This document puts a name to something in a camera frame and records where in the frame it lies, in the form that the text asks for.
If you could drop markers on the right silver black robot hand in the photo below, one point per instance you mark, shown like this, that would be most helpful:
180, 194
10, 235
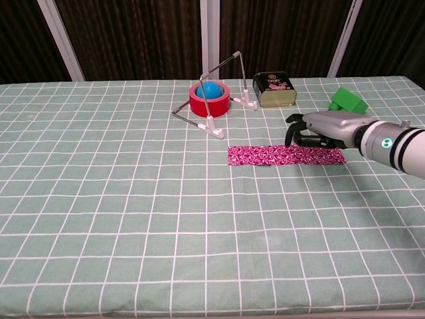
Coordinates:
332, 128

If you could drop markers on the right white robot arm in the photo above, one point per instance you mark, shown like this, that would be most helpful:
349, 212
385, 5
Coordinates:
398, 146

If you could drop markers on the green plastic block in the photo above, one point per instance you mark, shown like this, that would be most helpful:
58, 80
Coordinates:
348, 99

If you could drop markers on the black gold tin can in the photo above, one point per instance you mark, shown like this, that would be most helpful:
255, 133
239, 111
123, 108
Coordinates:
275, 98

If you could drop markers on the dark brown curtain panel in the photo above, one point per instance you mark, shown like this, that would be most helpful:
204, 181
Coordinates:
26, 40
282, 33
391, 36
133, 40

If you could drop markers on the metal tongs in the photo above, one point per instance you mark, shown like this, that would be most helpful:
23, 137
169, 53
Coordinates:
212, 130

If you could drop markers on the red tape roll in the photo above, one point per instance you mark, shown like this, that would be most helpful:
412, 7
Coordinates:
212, 107

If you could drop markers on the blue ball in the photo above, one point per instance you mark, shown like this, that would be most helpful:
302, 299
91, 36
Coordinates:
212, 90

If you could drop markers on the green checked tablecloth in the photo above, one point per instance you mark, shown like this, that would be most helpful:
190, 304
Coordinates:
133, 216

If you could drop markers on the white partition frame post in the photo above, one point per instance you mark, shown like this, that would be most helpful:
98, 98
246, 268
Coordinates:
62, 40
210, 36
344, 38

